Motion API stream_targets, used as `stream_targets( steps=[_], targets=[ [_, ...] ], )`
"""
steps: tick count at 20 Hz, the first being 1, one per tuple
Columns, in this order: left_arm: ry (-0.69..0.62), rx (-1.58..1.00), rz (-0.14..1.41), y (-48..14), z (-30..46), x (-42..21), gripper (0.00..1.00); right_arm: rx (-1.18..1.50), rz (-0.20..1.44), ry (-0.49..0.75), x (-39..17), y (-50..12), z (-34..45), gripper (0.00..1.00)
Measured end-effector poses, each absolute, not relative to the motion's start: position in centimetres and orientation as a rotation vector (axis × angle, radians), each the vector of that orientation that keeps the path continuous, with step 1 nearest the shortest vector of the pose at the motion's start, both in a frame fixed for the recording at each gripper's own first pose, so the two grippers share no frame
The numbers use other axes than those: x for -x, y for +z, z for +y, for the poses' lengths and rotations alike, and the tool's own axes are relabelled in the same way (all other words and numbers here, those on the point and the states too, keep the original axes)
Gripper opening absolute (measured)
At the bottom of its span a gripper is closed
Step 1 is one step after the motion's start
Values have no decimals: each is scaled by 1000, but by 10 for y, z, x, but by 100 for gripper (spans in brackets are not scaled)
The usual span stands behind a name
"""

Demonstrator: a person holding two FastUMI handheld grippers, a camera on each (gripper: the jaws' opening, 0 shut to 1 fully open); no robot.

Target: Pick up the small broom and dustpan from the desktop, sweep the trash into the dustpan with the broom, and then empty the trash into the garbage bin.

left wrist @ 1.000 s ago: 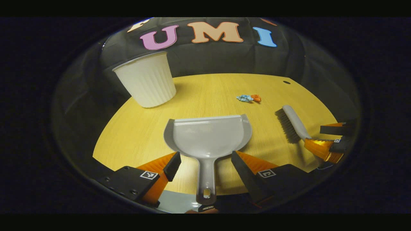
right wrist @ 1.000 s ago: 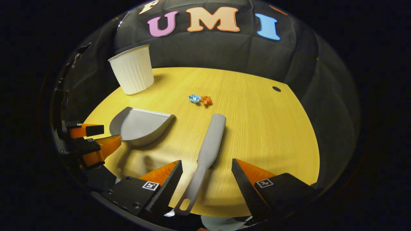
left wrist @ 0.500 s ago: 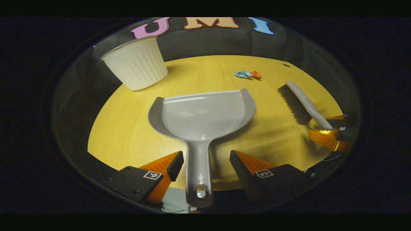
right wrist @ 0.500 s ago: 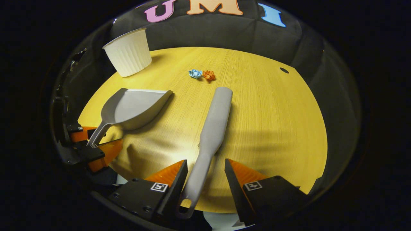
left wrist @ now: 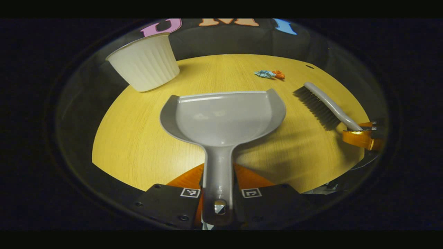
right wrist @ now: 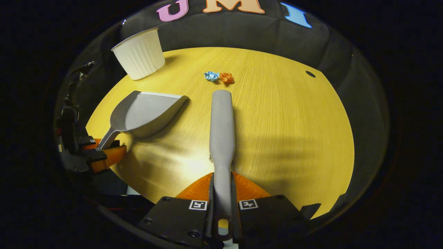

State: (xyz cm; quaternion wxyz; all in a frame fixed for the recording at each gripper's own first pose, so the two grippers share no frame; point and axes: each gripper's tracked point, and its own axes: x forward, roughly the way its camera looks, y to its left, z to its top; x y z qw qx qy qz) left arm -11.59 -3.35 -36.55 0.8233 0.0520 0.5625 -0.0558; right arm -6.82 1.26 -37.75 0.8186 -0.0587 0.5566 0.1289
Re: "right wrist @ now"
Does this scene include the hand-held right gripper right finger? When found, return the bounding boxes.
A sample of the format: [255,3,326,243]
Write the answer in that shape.
[230,172,312,248]

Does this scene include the grey dustpan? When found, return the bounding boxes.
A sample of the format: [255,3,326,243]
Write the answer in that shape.
[98,91,189,150]

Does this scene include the small grey broom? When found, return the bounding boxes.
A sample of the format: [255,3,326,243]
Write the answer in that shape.
[209,90,236,241]

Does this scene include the black backdrop cloth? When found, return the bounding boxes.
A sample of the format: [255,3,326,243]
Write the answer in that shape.
[69,0,390,194]

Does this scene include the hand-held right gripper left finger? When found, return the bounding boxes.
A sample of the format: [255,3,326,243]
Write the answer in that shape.
[137,172,215,248]

